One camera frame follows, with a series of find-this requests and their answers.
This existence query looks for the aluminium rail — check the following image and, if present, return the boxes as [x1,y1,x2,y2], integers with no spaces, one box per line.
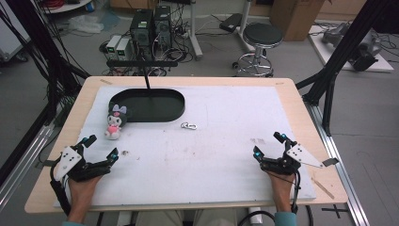
[0,124,56,212]
[304,103,372,226]

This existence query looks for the flat black box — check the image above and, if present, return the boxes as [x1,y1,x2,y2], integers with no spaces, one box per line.
[218,12,244,34]

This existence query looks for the grey and black machine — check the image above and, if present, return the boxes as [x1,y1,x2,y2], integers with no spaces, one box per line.
[321,22,383,73]

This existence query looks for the brown cardboard box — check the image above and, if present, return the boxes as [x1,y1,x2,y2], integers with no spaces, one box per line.
[269,0,326,42]

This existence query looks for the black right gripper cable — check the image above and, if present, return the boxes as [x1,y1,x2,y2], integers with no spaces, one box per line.
[237,170,314,226]

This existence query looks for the black metal frame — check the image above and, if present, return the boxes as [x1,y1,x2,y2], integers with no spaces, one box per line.
[295,0,399,137]
[0,0,91,186]

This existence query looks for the white foam mat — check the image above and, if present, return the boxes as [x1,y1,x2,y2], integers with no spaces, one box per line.
[53,85,317,208]

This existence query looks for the clear plastic bag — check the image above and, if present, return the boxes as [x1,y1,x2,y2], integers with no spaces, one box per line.
[67,14,104,35]

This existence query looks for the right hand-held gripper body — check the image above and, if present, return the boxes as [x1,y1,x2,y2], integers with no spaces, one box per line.
[260,142,341,177]

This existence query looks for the white cabinet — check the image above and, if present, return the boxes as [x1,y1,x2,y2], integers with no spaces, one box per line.
[0,0,31,63]

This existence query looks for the white metal stand leg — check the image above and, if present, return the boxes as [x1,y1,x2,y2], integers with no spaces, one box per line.
[187,0,204,61]
[235,0,256,54]

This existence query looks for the white floor board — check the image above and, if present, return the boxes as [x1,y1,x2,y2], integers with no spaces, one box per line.
[308,24,395,73]

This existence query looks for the person's left hand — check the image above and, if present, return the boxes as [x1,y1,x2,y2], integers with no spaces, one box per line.
[67,173,104,205]

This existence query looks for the black and white plush toy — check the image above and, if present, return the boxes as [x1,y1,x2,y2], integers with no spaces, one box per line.
[104,103,128,141]

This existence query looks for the black round stool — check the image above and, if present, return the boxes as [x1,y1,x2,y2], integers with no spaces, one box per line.
[231,22,284,78]

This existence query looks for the person's legs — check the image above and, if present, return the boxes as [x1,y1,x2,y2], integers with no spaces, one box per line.
[134,209,240,226]

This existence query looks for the small white power supply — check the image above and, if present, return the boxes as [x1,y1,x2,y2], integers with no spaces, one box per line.
[116,38,132,61]
[105,34,122,61]

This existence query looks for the person's right hand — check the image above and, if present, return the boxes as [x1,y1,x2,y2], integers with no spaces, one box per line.
[265,169,297,203]

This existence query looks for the round white table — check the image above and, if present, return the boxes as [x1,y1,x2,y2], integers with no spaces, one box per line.
[40,0,94,14]

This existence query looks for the thin wooden stick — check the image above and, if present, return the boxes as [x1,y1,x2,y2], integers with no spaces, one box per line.
[311,176,336,201]

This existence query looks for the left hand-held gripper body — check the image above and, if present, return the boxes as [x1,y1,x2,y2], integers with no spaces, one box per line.
[50,142,112,184]

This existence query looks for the black oval tray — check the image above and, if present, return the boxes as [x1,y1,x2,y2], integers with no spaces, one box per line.
[105,59,186,123]

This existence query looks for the wooden table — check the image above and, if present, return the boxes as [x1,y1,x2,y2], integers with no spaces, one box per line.
[24,75,349,216]

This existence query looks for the silver carabiner clip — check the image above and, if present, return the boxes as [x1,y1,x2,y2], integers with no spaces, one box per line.
[180,121,199,131]

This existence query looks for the black computer tower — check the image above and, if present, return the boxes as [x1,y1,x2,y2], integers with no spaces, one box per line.
[129,8,155,51]
[152,5,173,50]

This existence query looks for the black sheathed left gripper cable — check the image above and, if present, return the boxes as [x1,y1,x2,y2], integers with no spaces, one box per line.
[49,156,72,218]

